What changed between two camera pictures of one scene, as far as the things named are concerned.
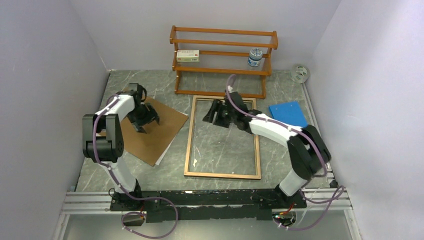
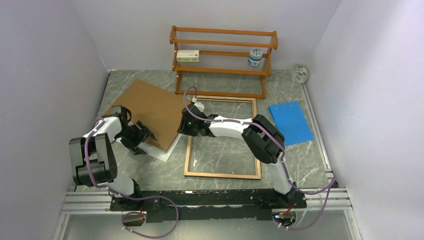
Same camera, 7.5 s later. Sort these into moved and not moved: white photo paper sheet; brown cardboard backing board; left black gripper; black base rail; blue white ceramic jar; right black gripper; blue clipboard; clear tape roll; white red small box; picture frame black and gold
Moved: right black gripper; white photo paper sheet; left black gripper; brown cardboard backing board
Not moved: black base rail; picture frame black and gold; blue white ceramic jar; white red small box; blue clipboard; clear tape roll
